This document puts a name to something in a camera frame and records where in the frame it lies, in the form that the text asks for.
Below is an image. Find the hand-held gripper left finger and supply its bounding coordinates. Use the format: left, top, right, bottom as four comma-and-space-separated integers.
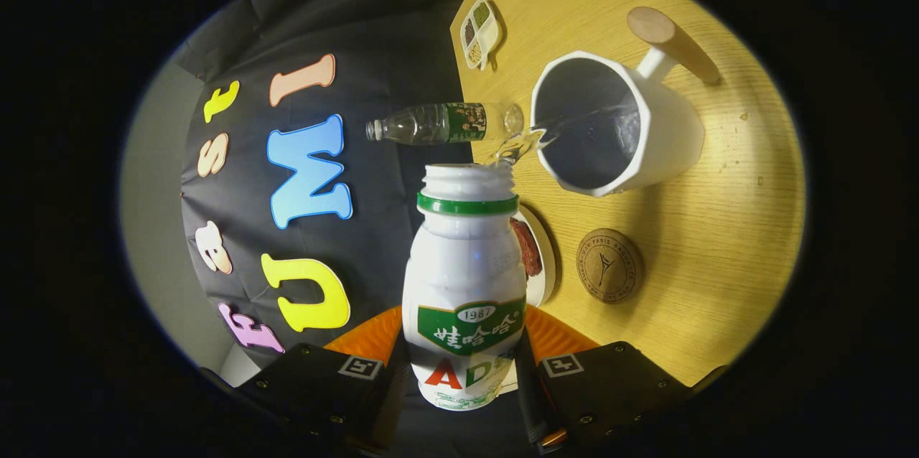
201, 304, 410, 455

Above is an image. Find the white divided snack dish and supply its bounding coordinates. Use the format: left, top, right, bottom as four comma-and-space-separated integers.
459, 0, 502, 72

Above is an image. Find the wooden table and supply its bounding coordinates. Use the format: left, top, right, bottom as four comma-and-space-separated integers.
450, 0, 808, 387

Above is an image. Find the white round plate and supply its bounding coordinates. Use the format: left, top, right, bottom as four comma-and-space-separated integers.
513, 203, 557, 308

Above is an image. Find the round cork coaster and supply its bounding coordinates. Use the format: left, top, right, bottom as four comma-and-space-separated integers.
575, 228, 644, 304

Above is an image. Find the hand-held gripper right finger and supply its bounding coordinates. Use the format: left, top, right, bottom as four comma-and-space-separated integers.
511, 304, 727, 457

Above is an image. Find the white juice bottle green label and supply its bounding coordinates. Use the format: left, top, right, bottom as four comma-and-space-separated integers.
401, 162, 528, 412

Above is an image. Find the clear plastic water bottle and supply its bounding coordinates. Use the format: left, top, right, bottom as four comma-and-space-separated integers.
365, 101, 526, 147

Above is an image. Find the white cup wooden handle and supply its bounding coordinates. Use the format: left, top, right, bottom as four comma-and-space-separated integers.
530, 6, 722, 198

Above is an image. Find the red dried meat slice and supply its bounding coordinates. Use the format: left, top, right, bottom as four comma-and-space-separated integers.
510, 218, 544, 279

